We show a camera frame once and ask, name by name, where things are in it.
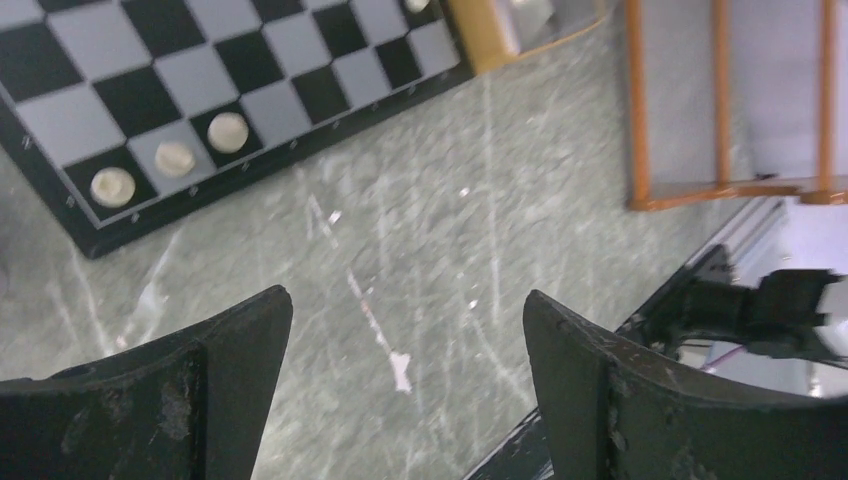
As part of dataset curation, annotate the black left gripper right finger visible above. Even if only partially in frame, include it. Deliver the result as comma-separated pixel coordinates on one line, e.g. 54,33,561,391
523,290,847,479

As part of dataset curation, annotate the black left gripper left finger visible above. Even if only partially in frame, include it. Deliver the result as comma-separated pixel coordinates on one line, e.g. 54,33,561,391
1,285,293,479

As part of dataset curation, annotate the white chess knight piece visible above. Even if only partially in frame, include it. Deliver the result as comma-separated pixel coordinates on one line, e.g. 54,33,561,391
154,141,196,178

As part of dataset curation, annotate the white chess bishop piece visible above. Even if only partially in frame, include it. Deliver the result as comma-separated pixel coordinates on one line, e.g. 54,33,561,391
207,112,250,154

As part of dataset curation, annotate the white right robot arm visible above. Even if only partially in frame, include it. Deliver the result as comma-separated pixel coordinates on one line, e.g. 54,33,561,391
617,269,847,369

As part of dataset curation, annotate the black white chess board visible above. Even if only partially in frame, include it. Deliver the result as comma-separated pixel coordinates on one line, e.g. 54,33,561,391
1,0,473,259

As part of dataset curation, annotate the yellow tray of white pieces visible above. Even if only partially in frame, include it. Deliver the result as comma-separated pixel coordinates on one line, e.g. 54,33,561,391
447,0,609,76

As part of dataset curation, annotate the orange wooden rack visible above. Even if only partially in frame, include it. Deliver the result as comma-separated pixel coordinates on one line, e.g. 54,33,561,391
623,1,847,211

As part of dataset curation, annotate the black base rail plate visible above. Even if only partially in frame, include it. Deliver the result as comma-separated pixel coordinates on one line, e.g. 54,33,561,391
465,244,731,479

